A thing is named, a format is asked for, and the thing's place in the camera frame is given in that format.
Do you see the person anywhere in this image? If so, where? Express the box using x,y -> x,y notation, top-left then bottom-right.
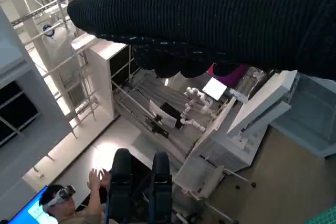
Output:
39,147 -> 174,224

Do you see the purple object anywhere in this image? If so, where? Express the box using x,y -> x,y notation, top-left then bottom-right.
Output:
206,63 -> 247,87

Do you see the blue ring sign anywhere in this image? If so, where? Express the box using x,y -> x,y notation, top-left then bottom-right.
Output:
41,24 -> 56,37

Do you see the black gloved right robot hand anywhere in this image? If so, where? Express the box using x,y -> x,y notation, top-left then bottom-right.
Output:
67,0 -> 336,81

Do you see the VR headset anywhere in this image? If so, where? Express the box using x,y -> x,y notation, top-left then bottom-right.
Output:
43,185 -> 77,210

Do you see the black flat panel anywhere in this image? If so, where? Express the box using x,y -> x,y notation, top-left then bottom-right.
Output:
159,102 -> 183,130

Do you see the computer monitor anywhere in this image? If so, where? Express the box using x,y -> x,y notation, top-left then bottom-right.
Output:
7,186 -> 58,224

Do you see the white shelf cabinet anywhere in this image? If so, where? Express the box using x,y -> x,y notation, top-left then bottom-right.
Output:
71,37 -> 140,122

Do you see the white metal pipe frame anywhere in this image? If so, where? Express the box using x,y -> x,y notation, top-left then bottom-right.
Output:
0,0 -> 132,141

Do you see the bright tablet screen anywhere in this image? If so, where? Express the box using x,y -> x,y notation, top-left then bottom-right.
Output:
202,77 -> 228,101

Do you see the white wheeled stand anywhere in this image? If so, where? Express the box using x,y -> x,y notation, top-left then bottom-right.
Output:
173,155 -> 257,218

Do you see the white chest freezer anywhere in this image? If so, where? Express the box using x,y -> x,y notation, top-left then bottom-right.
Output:
188,70 -> 300,172

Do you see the grey wall cabinet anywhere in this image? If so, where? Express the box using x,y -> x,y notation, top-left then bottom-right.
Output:
0,6 -> 76,209

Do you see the white vented freezer cabinet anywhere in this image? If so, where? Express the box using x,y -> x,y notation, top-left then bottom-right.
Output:
270,71 -> 336,159

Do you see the green cutting mat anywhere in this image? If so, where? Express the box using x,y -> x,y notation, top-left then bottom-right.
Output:
306,202 -> 336,224

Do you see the white board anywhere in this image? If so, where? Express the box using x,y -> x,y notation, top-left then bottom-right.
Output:
149,100 -> 176,128

